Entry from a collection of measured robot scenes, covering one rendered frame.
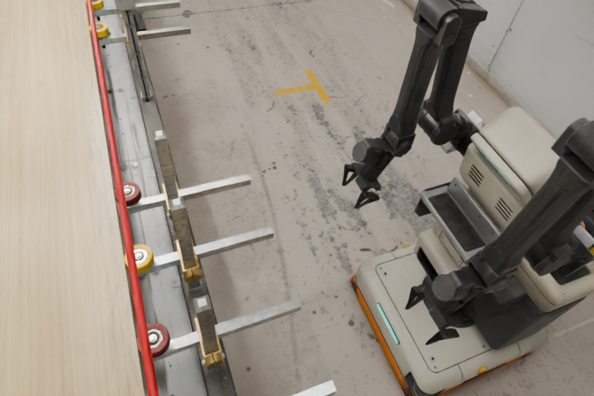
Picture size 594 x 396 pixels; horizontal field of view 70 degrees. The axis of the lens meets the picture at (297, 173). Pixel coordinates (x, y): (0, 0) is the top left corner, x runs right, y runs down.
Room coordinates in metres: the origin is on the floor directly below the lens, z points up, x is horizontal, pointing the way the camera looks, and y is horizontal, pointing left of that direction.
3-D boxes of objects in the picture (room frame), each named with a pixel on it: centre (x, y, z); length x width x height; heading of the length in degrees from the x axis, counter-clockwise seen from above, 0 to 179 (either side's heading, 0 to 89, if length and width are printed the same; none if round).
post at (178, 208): (0.61, 0.29, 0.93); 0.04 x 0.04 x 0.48; 27
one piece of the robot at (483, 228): (0.78, -0.51, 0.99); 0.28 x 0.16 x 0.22; 27
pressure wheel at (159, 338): (0.36, 0.31, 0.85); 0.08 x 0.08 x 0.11
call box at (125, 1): (1.49, 0.74, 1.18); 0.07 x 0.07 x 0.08; 27
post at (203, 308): (0.38, 0.17, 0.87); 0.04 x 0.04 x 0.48; 27
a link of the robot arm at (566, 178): (0.51, -0.46, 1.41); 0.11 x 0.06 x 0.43; 27
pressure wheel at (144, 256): (0.58, 0.42, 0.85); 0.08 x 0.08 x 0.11
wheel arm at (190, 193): (0.89, 0.36, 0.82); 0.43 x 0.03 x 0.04; 117
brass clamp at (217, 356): (0.40, 0.18, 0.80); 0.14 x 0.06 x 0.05; 27
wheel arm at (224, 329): (0.45, 0.13, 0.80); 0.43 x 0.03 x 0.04; 117
